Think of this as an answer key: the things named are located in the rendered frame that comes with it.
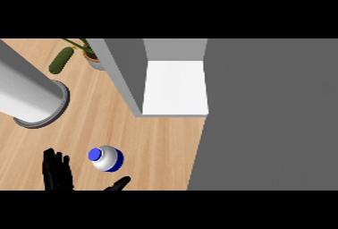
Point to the green cucumber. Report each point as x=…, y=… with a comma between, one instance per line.
x=60, y=61

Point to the large flat dark grey door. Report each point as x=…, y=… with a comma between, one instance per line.
x=271, y=119

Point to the potted green plant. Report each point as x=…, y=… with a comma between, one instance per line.
x=93, y=58

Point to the grey cabinet with white shelf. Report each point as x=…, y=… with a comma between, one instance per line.
x=172, y=89

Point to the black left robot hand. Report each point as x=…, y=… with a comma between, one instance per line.
x=56, y=176

